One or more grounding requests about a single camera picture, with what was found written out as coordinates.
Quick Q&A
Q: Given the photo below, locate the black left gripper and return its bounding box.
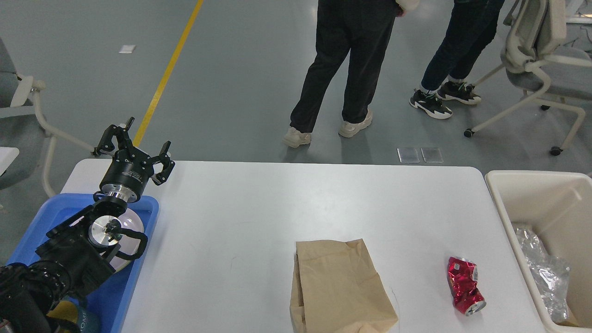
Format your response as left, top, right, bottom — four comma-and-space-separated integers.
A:
92, 117, 175, 203

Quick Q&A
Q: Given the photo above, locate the pink plate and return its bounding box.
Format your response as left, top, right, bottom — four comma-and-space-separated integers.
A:
110, 208, 144, 272

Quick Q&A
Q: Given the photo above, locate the brown paper bag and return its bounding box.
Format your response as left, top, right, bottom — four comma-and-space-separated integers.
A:
290, 240, 398, 333

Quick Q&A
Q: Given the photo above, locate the crushed red can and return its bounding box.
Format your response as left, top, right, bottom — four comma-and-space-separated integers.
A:
447, 256, 487, 316

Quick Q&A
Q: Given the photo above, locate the aluminium foil tray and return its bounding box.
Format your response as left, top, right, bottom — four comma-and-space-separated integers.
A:
527, 256, 570, 324

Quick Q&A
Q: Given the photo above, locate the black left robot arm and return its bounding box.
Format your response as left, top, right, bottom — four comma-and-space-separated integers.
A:
1, 117, 175, 333

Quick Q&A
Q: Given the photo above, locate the grey chair at left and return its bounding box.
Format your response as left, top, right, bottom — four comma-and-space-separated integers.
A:
0, 42, 94, 197

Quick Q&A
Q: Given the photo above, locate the white table at left edge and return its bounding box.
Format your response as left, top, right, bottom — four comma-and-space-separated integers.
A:
0, 146, 20, 176

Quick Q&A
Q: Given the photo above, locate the blue plastic tray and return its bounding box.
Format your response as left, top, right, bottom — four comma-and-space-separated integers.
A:
7, 193, 159, 333

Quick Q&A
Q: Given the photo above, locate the person in black trousers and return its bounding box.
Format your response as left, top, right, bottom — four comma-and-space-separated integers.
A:
282, 0, 420, 149

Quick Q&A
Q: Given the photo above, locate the white grey office chair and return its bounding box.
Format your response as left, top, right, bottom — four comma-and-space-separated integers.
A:
464, 0, 592, 156

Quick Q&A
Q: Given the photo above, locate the crumpled foil in bin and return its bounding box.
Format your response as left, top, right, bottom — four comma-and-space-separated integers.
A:
513, 224, 548, 265

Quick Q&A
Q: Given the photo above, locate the white plastic bin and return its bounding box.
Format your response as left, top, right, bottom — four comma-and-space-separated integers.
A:
486, 170, 592, 333

